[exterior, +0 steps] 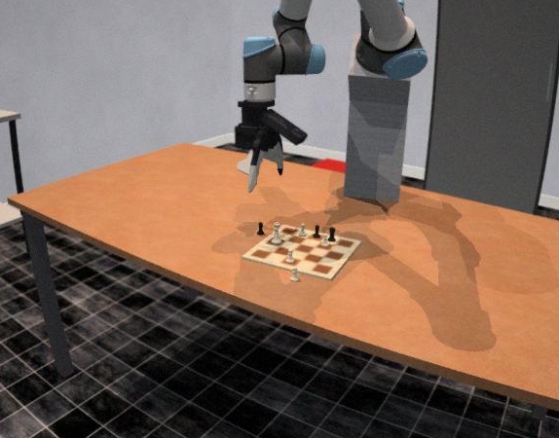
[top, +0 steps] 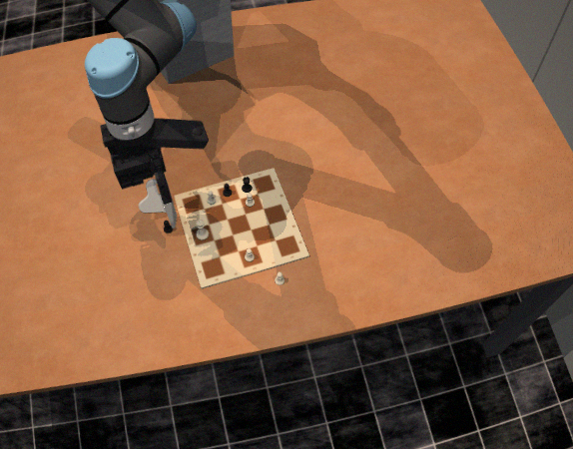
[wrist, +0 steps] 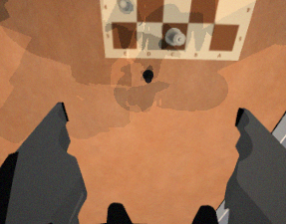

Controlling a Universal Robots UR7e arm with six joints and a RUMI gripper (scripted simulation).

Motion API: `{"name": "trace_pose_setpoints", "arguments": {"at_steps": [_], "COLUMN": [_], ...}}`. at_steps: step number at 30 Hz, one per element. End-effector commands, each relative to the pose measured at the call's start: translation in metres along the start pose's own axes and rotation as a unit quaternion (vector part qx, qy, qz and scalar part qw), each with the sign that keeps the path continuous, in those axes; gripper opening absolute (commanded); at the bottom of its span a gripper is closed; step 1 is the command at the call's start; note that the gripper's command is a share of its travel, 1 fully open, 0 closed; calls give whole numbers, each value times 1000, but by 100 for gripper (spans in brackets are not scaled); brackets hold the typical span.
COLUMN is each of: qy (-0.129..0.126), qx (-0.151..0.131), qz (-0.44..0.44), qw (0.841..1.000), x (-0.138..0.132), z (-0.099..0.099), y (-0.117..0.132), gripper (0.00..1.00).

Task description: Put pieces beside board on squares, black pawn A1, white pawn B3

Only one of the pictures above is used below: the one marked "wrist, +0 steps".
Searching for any chessboard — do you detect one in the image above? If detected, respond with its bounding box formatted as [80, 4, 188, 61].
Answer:
[100, 0, 256, 61]

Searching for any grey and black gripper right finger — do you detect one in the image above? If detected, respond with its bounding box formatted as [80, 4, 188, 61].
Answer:
[224, 108, 286, 224]

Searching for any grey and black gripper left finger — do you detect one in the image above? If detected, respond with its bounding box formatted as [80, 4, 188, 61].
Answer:
[0, 102, 88, 224]

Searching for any white chess pawn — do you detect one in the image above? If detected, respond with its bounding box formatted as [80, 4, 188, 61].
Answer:
[120, 0, 133, 14]

